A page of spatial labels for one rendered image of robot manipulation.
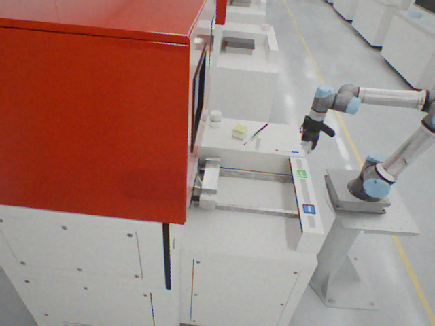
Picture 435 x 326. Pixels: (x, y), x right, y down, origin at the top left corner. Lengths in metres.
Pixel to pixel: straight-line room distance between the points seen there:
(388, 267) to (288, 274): 1.38
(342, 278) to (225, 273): 1.18
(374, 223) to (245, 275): 0.73
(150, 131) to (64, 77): 0.23
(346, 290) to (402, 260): 0.61
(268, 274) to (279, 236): 0.18
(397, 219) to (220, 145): 1.04
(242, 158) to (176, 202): 0.94
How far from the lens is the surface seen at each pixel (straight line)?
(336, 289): 2.52
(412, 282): 2.87
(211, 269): 1.57
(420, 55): 6.19
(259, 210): 1.64
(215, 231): 1.54
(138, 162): 0.88
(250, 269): 1.55
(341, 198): 1.79
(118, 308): 1.59
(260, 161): 1.85
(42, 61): 0.83
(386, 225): 1.88
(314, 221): 1.51
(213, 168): 1.78
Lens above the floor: 2.01
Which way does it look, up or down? 39 degrees down
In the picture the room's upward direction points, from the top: 5 degrees clockwise
